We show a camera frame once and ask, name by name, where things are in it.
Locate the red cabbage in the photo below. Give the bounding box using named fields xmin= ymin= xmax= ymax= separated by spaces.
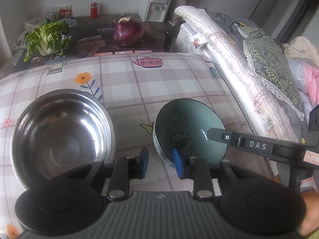
xmin=113 ymin=17 xmax=144 ymax=48

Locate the napa cabbage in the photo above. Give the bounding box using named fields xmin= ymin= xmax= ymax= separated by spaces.
xmin=24 ymin=21 xmax=71 ymax=63

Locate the pink blanket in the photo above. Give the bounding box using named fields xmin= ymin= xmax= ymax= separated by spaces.
xmin=298 ymin=63 xmax=319 ymax=105

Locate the teal ceramic bowl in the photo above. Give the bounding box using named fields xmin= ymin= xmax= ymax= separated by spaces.
xmin=152 ymin=99 xmax=228 ymax=168

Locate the beige cloth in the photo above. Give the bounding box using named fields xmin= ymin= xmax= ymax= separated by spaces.
xmin=284 ymin=36 xmax=319 ymax=60

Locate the wooden wardrobe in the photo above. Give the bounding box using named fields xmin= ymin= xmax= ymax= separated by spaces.
xmin=249 ymin=0 xmax=319 ymax=40

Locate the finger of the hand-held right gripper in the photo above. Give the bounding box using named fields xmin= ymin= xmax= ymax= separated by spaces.
xmin=207 ymin=127 xmax=307 ymax=160

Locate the white plastic bag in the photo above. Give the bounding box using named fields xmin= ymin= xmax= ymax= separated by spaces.
xmin=12 ymin=17 xmax=43 ymax=50

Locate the small steel bowl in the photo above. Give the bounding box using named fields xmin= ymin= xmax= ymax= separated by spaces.
xmin=10 ymin=89 xmax=115 ymax=192

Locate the grey quilt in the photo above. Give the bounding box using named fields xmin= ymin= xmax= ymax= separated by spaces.
xmin=204 ymin=9 xmax=312 ymax=140

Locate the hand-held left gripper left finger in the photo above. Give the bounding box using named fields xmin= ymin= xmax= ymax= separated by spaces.
xmin=66 ymin=147 xmax=149 ymax=203

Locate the rolled white mat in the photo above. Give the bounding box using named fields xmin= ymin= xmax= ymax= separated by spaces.
xmin=174 ymin=5 xmax=303 ymax=142

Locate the red packet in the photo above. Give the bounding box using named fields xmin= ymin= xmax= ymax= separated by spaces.
xmin=58 ymin=5 xmax=73 ymax=19

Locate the white paper tag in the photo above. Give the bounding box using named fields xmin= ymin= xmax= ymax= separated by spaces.
xmin=191 ymin=33 xmax=208 ymax=48

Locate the patterned paper roll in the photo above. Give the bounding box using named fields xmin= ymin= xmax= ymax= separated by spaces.
xmin=172 ymin=0 xmax=193 ymax=25

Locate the green floral pillow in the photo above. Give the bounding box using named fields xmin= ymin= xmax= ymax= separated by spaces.
xmin=243 ymin=26 xmax=305 ymax=120

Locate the plaid printed tablecloth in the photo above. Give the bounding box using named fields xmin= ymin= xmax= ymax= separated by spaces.
xmin=0 ymin=52 xmax=282 ymax=239

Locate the dark side table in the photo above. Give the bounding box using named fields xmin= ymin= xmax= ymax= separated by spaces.
xmin=15 ymin=15 xmax=180 ymax=68

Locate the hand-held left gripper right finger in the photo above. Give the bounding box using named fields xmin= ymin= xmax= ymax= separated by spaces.
xmin=172 ymin=149 xmax=252 ymax=201

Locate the white water dispenser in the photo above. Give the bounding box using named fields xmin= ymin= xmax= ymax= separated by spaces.
xmin=138 ymin=0 xmax=172 ymax=23

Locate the clear plastic bottle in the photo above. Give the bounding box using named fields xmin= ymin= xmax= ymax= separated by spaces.
xmin=45 ymin=10 xmax=56 ymax=24

